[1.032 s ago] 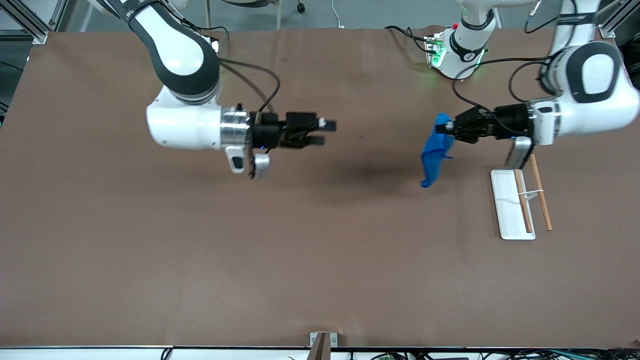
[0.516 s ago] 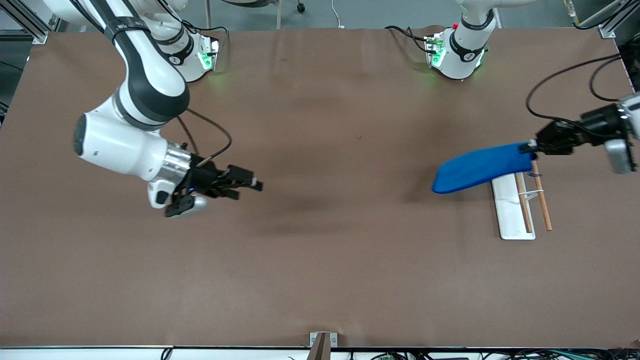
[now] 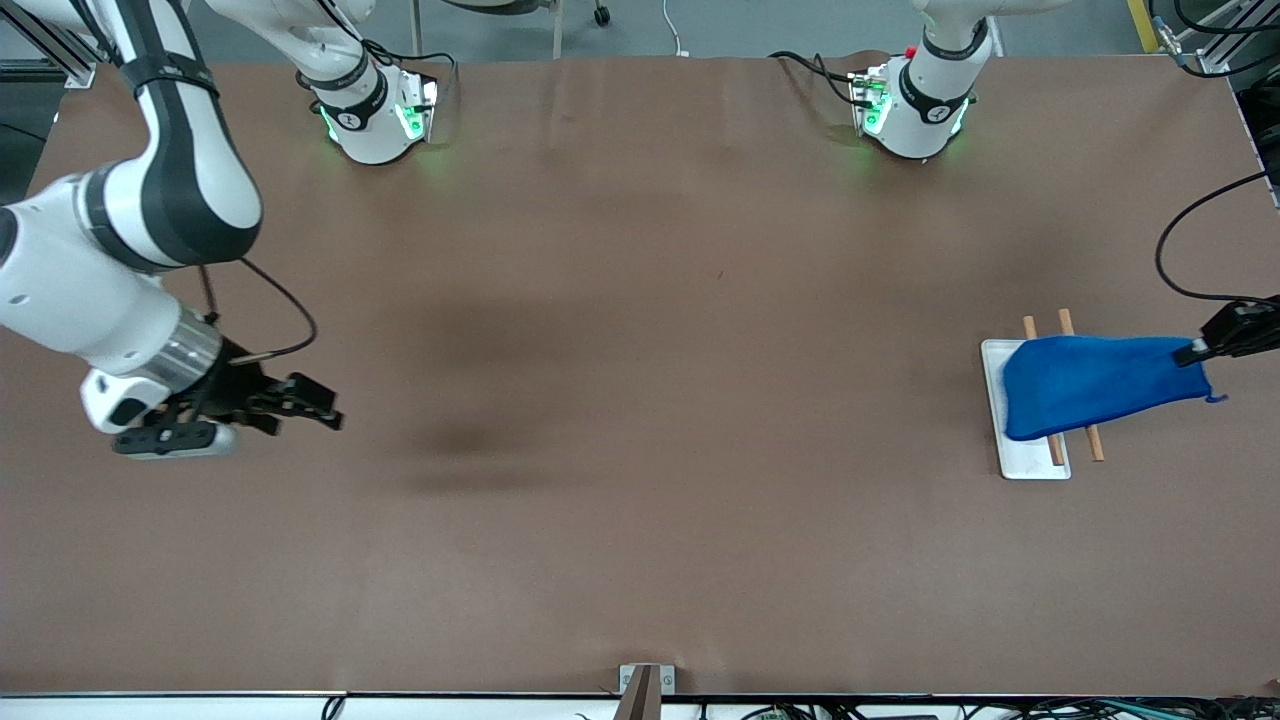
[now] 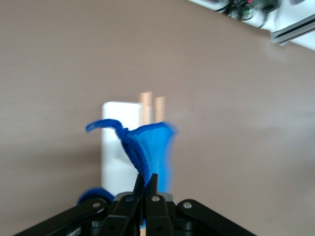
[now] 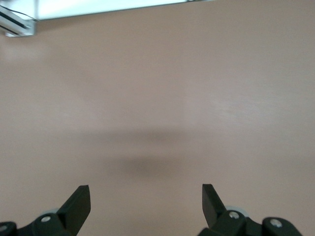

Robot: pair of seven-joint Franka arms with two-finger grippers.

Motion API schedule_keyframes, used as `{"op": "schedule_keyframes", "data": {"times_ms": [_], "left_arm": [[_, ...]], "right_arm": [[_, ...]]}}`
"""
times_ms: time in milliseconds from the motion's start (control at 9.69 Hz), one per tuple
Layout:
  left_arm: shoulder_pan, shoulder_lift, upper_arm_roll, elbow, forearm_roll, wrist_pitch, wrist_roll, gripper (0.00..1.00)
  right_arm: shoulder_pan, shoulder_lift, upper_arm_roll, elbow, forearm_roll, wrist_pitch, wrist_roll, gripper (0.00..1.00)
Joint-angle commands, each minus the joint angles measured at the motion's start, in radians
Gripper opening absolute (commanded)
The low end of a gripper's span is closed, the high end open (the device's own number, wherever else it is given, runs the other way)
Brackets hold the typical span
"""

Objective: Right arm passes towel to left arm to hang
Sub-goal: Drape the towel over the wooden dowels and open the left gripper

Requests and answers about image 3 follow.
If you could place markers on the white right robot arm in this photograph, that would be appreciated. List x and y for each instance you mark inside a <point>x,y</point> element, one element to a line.
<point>190,190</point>

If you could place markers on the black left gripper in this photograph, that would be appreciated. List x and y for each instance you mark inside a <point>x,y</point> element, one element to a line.
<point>1238,330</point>

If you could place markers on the aluminium frame profile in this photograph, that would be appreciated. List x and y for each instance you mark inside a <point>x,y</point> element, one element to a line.
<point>1235,40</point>
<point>50,50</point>

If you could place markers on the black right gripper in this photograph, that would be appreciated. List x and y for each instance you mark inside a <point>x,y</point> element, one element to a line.
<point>232,376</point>

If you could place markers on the blue microfibre towel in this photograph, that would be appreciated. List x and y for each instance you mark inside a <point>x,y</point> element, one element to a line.
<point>1090,385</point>

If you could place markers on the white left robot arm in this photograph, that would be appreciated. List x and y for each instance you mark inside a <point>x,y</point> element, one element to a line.
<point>915,125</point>

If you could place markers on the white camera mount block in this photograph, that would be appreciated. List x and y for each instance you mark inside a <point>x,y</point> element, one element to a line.
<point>115,400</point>

